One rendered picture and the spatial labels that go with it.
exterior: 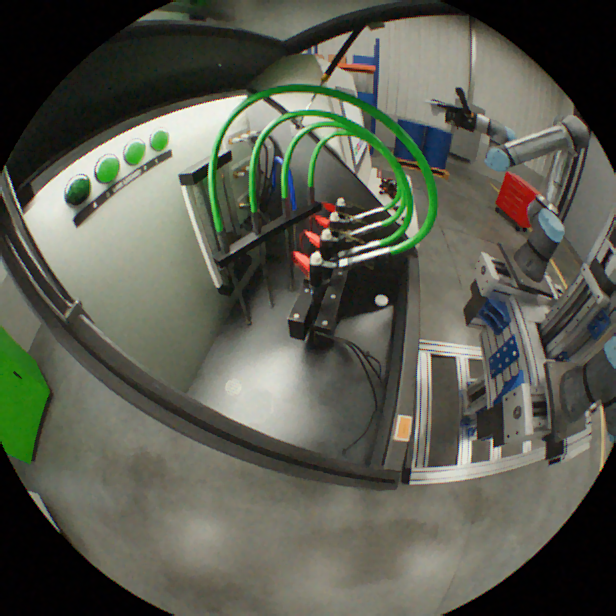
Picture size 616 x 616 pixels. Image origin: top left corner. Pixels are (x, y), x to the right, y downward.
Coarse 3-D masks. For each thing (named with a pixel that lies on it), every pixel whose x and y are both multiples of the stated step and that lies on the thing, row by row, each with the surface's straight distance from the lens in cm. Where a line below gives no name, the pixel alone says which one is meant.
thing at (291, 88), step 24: (264, 96) 36; (336, 96) 33; (384, 120) 32; (216, 144) 41; (408, 144) 33; (216, 168) 44; (216, 192) 46; (432, 192) 35; (216, 216) 48; (432, 216) 37; (408, 240) 39
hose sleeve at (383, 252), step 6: (372, 252) 41; (378, 252) 41; (384, 252) 40; (390, 252) 40; (354, 258) 42; (360, 258) 42; (366, 258) 41; (372, 258) 41; (378, 258) 41; (384, 258) 41; (348, 264) 43; (354, 264) 42; (360, 264) 42
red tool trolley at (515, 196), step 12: (504, 180) 477; (516, 180) 462; (504, 192) 477; (516, 192) 462; (528, 192) 450; (504, 204) 477; (516, 204) 462; (528, 204) 450; (516, 216) 463; (516, 228) 468
